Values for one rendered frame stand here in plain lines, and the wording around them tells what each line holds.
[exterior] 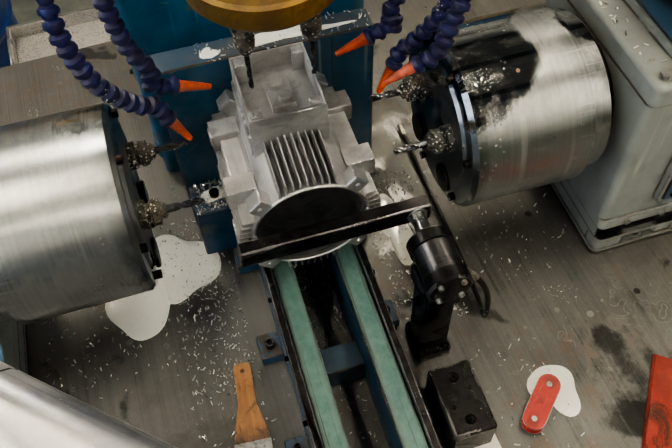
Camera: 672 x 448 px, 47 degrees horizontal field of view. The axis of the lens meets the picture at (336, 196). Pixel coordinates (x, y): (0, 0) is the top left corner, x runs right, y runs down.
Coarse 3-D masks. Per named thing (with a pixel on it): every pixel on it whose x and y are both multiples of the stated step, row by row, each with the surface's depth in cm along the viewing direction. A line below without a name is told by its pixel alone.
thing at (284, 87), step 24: (288, 48) 101; (240, 72) 100; (264, 72) 102; (288, 72) 102; (240, 96) 96; (264, 96) 100; (288, 96) 97; (312, 96) 95; (240, 120) 103; (264, 120) 93; (288, 120) 95; (312, 120) 96
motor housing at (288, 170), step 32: (224, 160) 102; (256, 160) 98; (288, 160) 96; (320, 160) 96; (288, 192) 93; (320, 192) 111; (352, 192) 105; (256, 224) 96; (288, 224) 108; (288, 256) 105; (320, 256) 106
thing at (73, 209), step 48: (0, 144) 90; (48, 144) 89; (96, 144) 89; (144, 144) 100; (0, 192) 86; (48, 192) 87; (96, 192) 87; (144, 192) 106; (0, 240) 86; (48, 240) 87; (96, 240) 88; (144, 240) 95; (0, 288) 88; (48, 288) 90; (96, 288) 92; (144, 288) 96
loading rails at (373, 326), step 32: (352, 256) 108; (288, 288) 105; (352, 288) 105; (288, 320) 102; (352, 320) 107; (384, 320) 101; (288, 352) 99; (320, 352) 107; (352, 352) 107; (384, 352) 99; (320, 384) 97; (384, 384) 97; (416, 384) 96; (320, 416) 94; (384, 416) 101; (416, 416) 94
